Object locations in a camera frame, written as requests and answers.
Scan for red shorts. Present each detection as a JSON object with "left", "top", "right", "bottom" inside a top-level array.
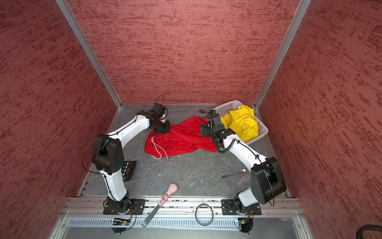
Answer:
[{"left": 144, "top": 117, "right": 217, "bottom": 160}]

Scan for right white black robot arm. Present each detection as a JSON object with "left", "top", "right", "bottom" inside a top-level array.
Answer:
[{"left": 199, "top": 110, "right": 287, "bottom": 214}]

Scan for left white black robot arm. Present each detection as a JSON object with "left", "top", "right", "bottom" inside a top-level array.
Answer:
[{"left": 92, "top": 108, "right": 170, "bottom": 215}]

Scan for yellow shorts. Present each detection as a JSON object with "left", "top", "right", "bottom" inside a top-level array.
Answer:
[{"left": 220, "top": 105, "right": 259, "bottom": 143}]

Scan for black calculator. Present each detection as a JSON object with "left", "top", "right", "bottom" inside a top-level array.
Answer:
[{"left": 121, "top": 161, "right": 137, "bottom": 182}]

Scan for metal spoon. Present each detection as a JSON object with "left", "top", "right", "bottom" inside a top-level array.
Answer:
[{"left": 220, "top": 168, "right": 248, "bottom": 179}]

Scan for white plastic basket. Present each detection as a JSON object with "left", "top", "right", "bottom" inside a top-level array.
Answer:
[{"left": 213, "top": 100, "right": 269, "bottom": 144}]

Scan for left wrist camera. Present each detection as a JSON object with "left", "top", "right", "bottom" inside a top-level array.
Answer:
[{"left": 150, "top": 103, "right": 168, "bottom": 120}]

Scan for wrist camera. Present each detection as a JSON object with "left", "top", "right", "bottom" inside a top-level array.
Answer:
[
  {"left": 208, "top": 110, "right": 220, "bottom": 122},
  {"left": 150, "top": 103, "right": 168, "bottom": 120}
]

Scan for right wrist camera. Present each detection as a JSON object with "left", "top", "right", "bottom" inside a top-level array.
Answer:
[{"left": 208, "top": 110, "right": 220, "bottom": 122}]

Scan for pink cat-paw handled knife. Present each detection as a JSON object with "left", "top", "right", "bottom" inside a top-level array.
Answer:
[{"left": 141, "top": 183, "right": 178, "bottom": 228}]

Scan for black rubber ring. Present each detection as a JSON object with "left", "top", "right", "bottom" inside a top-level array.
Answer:
[{"left": 195, "top": 203, "right": 214, "bottom": 227}]

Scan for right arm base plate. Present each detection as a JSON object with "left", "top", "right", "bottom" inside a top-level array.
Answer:
[{"left": 221, "top": 199, "right": 262, "bottom": 216}]

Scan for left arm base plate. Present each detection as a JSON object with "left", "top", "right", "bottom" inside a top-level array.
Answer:
[{"left": 103, "top": 198, "right": 146, "bottom": 216}]

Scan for black cable corner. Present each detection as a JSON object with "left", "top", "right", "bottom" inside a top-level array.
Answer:
[{"left": 356, "top": 224, "right": 382, "bottom": 239}]

